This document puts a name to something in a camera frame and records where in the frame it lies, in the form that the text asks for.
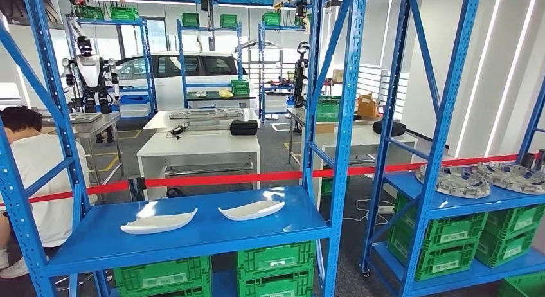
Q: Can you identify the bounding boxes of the white power strip with cable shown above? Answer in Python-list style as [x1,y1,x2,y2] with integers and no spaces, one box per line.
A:
[340,197,397,227]

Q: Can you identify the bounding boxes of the white work table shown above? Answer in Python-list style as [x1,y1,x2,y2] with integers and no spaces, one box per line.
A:
[299,124,419,211]
[136,130,262,201]

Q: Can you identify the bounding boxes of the white and black humanoid robot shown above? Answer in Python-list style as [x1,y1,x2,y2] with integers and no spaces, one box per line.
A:
[60,35,121,145]

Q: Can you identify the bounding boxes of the white part with orange writing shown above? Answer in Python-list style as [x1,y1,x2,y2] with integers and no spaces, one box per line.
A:
[218,200,285,222]

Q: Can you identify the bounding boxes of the white storage bin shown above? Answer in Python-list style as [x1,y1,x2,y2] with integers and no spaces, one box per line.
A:
[120,104,152,118]

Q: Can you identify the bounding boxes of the blue storage bin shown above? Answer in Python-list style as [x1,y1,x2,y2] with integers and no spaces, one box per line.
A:
[120,94,151,106]

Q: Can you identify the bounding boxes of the black cable bundle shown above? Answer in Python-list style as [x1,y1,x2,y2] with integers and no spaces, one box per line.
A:
[165,121,190,140]

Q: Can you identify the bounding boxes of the stacked small green crates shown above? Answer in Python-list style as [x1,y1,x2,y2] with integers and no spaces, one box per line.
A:
[230,78,251,96]

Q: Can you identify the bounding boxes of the grey metal casting part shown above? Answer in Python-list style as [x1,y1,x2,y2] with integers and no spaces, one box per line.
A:
[415,163,493,200]
[476,161,545,196]

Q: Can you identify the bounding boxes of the grey moulded tray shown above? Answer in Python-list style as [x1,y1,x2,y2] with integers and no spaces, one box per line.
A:
[168,107,246,120]
[67,112,103,125]

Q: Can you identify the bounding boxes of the blue steel shelf rack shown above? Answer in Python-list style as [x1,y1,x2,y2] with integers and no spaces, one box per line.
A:
[0,0,368,297]
[361,0,545,297]
[257,21,307,123]
[176,19,244,111]
[64,14,158,119]

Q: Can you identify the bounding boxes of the white car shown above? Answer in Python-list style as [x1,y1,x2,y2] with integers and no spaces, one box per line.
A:
[111,51,258,113]

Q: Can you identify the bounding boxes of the brown cardboard box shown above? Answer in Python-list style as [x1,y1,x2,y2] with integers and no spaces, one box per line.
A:
[357,93,380,120]

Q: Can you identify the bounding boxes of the person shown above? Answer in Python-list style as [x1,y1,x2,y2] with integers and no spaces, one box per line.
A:
[0,106,99,281]

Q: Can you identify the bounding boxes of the large green plastic crate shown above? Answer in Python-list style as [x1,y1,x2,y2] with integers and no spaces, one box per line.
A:
[315,94,343,123]

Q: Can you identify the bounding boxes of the white plastic trim part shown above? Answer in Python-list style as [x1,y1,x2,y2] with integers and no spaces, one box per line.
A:
[120,208,199,235]

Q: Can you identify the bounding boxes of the dark green topped table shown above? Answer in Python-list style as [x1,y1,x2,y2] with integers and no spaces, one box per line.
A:
[185,90,258,111]

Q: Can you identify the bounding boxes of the black zip case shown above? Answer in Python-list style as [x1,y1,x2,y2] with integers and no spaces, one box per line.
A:
[229,119,259,137]
[372,119,407,138]

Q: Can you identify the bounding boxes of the white slatted rack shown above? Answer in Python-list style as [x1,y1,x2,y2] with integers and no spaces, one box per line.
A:
[355,64,411,122]

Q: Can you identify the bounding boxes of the red barrier belt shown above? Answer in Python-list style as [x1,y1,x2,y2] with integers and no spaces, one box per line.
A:
[0,153,518,208]

